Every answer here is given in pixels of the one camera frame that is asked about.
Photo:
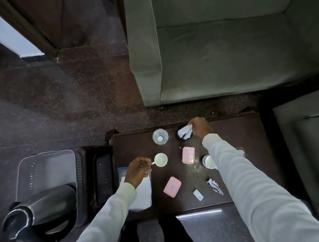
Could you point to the pink lidded container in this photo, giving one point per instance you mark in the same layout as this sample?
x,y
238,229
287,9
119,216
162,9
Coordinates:
x,y
172,186
188,155

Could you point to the person's right hand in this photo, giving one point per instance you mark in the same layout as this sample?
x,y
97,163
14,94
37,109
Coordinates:
x,y
202,127

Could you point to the green fabric sofa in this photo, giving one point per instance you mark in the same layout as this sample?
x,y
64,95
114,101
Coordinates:
x,y
219,54

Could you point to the person's left hand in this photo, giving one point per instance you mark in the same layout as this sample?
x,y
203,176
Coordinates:
x,y
134,173

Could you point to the black sachet holder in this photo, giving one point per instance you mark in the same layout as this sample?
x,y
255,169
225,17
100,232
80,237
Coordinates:
x,y
180,137

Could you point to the small clear glass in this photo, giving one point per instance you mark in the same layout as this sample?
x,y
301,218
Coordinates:
x,y
241,151

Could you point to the person's left fingers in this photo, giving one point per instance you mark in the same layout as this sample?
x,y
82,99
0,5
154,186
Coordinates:
x,y
144,161

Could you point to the green fabric armchair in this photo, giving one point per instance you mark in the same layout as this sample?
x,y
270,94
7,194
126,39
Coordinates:
x,y
301,139

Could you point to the crumpled torn wrappers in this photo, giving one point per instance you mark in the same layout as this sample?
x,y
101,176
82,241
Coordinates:
x,y
214,185

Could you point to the grey plastic tray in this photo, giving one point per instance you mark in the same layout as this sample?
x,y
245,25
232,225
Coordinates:
x,y
49,167

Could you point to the person's right forearm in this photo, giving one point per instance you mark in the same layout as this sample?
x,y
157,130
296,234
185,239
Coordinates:
x,y
249,189

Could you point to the dark wooden side stand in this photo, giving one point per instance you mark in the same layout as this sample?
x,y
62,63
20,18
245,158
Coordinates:
x,y
102,179

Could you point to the dark wooden door frame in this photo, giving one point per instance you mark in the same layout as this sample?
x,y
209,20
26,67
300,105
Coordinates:
x,y
32,27

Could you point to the small white sachet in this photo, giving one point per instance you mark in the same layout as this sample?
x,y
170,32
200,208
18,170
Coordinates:
x,y
198,194

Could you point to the person's right fingers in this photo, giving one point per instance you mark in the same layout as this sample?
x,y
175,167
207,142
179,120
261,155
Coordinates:
x,y
192,124

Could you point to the person's left forearm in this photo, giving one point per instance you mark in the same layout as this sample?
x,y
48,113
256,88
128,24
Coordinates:
x,y
109,214

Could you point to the clear glass of water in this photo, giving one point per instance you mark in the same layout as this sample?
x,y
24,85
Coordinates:
x,y
160,136

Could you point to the white paper sachets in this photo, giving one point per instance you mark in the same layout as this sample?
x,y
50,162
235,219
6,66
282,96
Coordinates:
x,y
185,131

